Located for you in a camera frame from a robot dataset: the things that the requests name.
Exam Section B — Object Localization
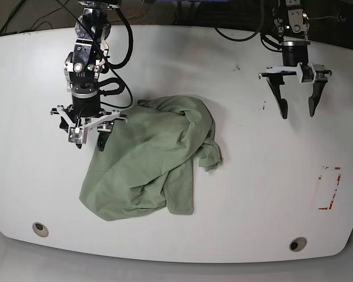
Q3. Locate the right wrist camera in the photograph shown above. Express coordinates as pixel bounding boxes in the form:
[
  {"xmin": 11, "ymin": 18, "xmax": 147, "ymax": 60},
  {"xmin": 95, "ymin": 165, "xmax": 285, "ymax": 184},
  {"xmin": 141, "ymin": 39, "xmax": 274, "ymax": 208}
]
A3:
[{"xmin": 68, "ymin": 126, "xmax": 87, "ymax": 145}]

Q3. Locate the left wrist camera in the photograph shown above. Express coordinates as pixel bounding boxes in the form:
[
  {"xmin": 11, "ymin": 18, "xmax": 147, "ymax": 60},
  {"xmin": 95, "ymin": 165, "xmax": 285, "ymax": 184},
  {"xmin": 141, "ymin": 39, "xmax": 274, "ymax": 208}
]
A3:
[{"xmin": 295, "ymin": 62, "xmax": 316, "ymax": 84}]

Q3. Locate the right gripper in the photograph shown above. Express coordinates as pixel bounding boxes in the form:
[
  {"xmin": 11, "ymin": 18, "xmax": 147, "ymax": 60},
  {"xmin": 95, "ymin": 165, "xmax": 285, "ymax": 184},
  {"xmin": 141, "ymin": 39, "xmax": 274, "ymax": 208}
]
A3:
[{"xmin": 50, "ymin": 92, "xmax": 126, "ymax": 152}]

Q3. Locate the green t-shirt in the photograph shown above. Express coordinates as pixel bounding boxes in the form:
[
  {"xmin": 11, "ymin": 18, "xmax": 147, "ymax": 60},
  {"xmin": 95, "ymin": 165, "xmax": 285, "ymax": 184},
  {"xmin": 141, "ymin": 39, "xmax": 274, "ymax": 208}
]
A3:
[{"xmin": 79, "ymin": 96, "xmax": 223, "ymax": 221}]

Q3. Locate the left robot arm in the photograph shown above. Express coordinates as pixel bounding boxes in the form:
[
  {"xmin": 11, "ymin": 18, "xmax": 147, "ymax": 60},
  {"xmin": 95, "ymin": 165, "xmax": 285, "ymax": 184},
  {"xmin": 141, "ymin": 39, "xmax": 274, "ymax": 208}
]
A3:
[{"xmin": 215, "ymin": 1, "xmax": 332, "ymax": 119}]

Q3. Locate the red tape marking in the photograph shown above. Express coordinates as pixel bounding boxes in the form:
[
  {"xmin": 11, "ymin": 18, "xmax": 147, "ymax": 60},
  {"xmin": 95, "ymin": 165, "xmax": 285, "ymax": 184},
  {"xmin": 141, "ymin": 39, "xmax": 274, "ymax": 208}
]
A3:
[{"xmin": 314, "ymin": 166, "xmax": 342, "ymax": 210}]

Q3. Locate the left table grommet hole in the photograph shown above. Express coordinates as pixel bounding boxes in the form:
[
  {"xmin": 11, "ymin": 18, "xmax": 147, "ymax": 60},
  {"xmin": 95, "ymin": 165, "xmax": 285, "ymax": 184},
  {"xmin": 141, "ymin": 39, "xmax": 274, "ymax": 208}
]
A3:
[{"xmin": 32, "ymin": 222, "xmax": 49, "ymax": 238}]

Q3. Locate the table grommet hole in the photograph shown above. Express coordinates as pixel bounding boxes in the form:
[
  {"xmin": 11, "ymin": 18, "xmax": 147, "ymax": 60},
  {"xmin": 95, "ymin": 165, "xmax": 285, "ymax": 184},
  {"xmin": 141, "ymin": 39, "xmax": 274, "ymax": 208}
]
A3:
[
  {"xmin": 289, "ymin": 237, "xmax": 307, "ymax": 252},
  {"xmin": 32, "ymin": 222, "xmax": 49, "ymax": 238}
]

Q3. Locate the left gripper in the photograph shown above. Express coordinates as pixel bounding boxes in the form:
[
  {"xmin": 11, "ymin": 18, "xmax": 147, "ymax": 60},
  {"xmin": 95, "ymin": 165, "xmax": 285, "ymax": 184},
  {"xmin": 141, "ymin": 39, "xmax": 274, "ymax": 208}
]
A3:
[{"xmin": 259, "ymin": 41, "xmax": 332, "ymax": 119}]

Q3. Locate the yellow cable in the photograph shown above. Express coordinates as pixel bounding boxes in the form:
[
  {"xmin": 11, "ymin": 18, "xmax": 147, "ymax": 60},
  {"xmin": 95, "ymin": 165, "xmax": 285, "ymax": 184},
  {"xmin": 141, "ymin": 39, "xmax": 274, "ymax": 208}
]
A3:
[{"xmin": 105, "ymin": 0, "xmax": 145, "ymax": 23}]

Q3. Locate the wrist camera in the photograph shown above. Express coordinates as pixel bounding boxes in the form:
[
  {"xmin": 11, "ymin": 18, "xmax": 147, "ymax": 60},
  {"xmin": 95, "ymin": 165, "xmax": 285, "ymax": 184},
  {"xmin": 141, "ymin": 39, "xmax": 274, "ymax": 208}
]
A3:
[
  {"xmin": 68, "ymin": 126, "xmax": 87, "ymax": 145},
  {"xmin": 295, "ymin": 62, "xmax": 316, "ymax": 84}
]

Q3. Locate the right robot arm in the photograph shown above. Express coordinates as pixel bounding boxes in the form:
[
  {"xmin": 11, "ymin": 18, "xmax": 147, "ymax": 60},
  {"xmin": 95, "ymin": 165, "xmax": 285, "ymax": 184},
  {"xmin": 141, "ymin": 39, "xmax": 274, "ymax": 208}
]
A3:
[{"xmin": 51, "ymin": 1, "xmax": 134, "ymax": 152}]

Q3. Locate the right table grommet hole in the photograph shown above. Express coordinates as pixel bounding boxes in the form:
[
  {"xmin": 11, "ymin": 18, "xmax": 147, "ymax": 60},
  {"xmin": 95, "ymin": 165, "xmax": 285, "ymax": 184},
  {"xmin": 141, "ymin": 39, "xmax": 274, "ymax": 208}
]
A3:
[{"xmin": 289, "ymin": 237, "xmax": 307, "ymax": 252}]

